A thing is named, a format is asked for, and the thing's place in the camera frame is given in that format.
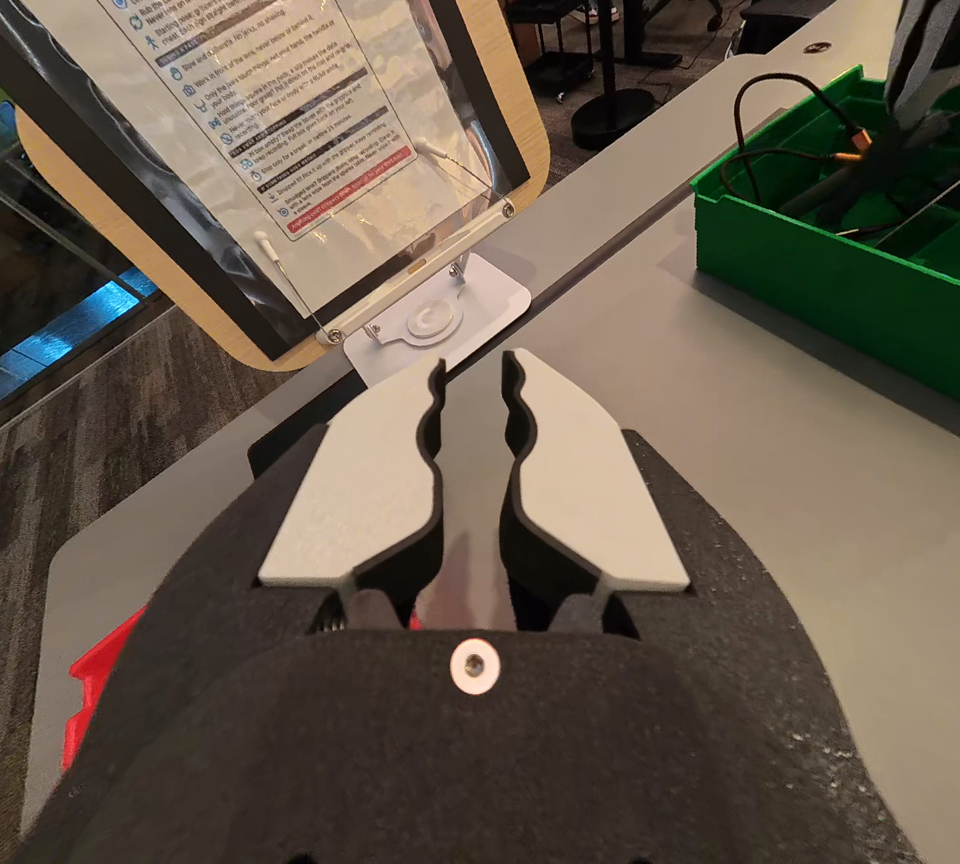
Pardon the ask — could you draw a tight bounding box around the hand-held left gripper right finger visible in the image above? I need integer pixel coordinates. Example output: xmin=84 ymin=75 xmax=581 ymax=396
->
xmin=497 ymin=348 xmax=692 ymax=602

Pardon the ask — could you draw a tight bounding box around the green plastic bin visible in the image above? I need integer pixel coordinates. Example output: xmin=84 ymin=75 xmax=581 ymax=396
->
xmin=690 ymin=65 xmax=960 ymax=400

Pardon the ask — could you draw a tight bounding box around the red plastic bin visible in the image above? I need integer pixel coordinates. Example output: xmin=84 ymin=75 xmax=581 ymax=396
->
xmin=60 ymin=605 xmax=151 ymax=775

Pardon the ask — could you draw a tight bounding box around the black braided usb-c cable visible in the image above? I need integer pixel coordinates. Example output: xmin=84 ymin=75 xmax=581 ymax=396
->
xmin=716 ymin=75 xmax=879 ymax=208

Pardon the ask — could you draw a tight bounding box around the wooden board with black panel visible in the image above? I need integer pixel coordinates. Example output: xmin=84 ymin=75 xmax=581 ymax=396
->
xmin=0 ymin=0 xmax=552 ymax=373

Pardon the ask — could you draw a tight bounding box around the printed instruction sheet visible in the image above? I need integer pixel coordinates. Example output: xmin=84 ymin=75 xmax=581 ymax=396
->
xmin=63 ymin=0 xmax=417 ymax=242

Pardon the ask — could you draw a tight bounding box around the grey usb hub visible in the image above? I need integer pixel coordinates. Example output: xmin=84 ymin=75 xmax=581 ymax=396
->
xmin=777 ymin=166 xmax=875 ymax=218

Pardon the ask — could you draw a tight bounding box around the black floor stand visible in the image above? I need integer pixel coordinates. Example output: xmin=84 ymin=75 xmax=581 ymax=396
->
xmin=571 ymin=0 xmax=660 ymax=151

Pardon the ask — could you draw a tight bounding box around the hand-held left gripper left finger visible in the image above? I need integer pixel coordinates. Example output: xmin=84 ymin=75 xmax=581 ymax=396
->
xmin=257 ymin=358 xmax=449 ymax=598

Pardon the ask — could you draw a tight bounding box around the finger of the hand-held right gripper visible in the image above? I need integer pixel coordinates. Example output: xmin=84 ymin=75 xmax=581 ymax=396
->
xmin=883 ymin=0 xmax=960 ymax=130

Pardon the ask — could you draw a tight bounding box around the white stand base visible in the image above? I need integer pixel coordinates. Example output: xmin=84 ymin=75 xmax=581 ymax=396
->
xmin=341 ymin=252 xmax=534 ymax=388

